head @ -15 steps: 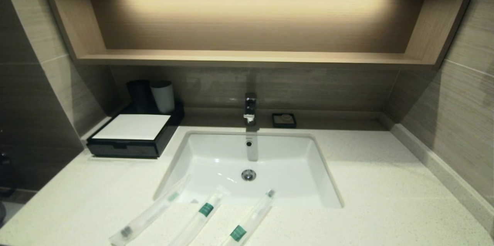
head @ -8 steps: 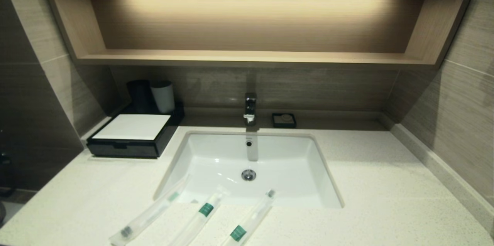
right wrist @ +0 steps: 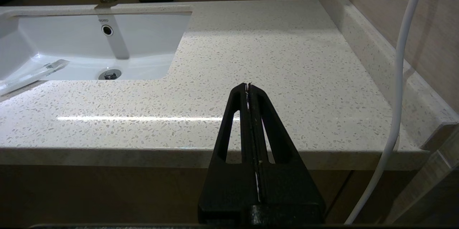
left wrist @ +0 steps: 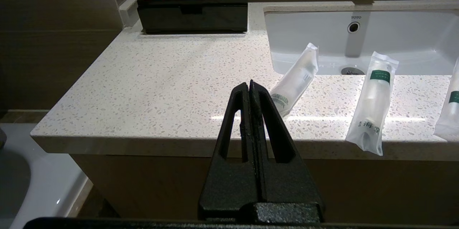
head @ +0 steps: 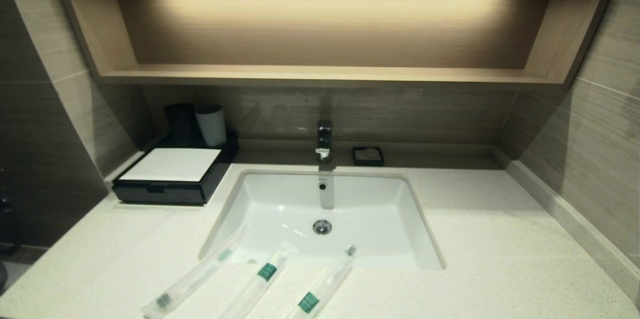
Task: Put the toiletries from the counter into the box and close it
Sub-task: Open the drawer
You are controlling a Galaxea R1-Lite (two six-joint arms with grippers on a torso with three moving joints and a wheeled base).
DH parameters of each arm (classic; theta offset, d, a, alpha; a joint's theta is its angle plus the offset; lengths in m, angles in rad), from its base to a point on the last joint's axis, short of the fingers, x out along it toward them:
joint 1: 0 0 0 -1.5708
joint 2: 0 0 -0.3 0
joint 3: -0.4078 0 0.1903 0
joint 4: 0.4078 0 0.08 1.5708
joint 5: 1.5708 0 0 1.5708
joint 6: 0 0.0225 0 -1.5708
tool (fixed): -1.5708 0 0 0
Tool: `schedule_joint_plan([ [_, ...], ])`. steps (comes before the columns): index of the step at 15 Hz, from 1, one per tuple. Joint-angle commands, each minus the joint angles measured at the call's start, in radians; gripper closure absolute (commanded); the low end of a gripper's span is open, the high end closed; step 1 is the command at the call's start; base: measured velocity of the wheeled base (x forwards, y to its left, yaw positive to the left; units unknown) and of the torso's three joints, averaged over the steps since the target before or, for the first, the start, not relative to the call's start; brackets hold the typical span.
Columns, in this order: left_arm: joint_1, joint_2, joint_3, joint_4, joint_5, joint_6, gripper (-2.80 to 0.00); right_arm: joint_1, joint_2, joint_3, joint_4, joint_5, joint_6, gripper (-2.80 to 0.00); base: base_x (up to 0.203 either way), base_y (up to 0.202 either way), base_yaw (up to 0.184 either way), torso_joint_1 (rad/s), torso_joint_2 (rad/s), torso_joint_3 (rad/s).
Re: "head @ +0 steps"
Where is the wooden wall shelf niche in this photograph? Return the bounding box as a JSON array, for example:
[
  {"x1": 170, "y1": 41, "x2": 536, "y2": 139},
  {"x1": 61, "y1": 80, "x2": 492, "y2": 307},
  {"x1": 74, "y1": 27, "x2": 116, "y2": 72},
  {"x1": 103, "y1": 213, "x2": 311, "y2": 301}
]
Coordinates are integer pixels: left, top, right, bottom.
[{"x1": 62, "y1": 0, "x2": 603, "y2": 91}]

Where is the green-banded pack, grey-bristled toothbrush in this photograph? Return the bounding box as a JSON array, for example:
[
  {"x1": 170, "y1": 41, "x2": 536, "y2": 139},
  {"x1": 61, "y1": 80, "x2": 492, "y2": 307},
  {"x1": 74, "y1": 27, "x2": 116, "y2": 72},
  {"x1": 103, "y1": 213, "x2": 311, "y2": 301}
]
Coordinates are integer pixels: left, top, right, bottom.
[{"x1": 286, "y1": 245, "x2": 358, "y2": 319}]

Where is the black amenity box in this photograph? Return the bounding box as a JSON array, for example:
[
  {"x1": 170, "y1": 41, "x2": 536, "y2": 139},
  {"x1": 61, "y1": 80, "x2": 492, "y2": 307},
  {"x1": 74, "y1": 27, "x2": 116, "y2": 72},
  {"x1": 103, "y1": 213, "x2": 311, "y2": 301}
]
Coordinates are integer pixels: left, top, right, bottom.
[{"x1": 111, "y1": 131, "x2": 240, "y2": 206}]

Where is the black soap dish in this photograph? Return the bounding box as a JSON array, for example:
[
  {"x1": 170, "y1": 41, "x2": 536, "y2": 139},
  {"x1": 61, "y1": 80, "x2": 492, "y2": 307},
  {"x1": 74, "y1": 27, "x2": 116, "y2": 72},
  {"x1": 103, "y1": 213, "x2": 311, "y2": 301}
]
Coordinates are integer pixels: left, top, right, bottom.
[{"x1": 352, "y1": 146, "x2": 385, "y2": 167}]

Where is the chrome faucet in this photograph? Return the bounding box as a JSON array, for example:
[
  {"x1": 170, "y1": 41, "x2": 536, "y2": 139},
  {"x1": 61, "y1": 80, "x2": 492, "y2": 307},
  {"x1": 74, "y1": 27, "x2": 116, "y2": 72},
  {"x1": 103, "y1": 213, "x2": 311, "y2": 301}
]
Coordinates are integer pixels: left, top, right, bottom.
[{"x1": 315, "y1": 119, "x2": 335, "y2": 164}]

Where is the green-banded pack, white tube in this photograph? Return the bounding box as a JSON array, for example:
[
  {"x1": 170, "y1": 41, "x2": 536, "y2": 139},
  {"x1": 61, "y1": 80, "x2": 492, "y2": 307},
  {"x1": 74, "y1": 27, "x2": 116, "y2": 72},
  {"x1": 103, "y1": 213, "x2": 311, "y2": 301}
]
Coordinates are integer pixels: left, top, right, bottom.
[{"x1": 217, "y1": 241, "x2": 299, "y2": 319}]

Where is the white card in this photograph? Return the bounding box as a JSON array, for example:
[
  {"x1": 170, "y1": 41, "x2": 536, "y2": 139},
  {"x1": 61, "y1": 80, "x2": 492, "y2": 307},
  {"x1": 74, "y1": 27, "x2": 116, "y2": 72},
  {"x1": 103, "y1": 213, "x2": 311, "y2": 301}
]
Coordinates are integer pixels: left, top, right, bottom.
[{"x1": 119, "y1": 147, "x2": 222, "y2": 183}]

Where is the white cup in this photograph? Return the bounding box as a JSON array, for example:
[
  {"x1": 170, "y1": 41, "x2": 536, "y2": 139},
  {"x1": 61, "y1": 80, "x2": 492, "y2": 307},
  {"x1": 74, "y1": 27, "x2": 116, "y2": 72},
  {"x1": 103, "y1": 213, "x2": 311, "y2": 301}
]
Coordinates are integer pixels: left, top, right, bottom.
[{"x1": 194, "y1": 104, "x2": 228, "y2": 148}]

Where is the clear pack with dark toothbrush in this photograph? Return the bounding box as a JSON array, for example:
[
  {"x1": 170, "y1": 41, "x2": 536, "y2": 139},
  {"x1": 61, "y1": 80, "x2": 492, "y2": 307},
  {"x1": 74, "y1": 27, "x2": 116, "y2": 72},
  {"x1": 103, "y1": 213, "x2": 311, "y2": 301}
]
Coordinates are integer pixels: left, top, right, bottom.
[{"x1": 141, "y1": 226, "x2": 248, "y2": 319}]

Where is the white sink basin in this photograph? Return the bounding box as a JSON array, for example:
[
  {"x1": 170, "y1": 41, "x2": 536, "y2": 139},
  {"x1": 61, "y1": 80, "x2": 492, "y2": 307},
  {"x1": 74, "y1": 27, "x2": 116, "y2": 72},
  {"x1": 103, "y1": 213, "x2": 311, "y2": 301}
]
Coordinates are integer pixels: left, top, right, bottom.
[{"x1": 198, "y1": 169, "x2": 446, "y2": 272}]

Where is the black cup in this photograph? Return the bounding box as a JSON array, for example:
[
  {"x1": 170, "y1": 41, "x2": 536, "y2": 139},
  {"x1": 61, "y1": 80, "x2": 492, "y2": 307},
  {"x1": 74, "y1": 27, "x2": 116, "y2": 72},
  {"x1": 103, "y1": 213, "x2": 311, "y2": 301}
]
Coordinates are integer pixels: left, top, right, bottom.
[{"x1": 164, "y1": 103, "x2": 199, "y2": 148}]

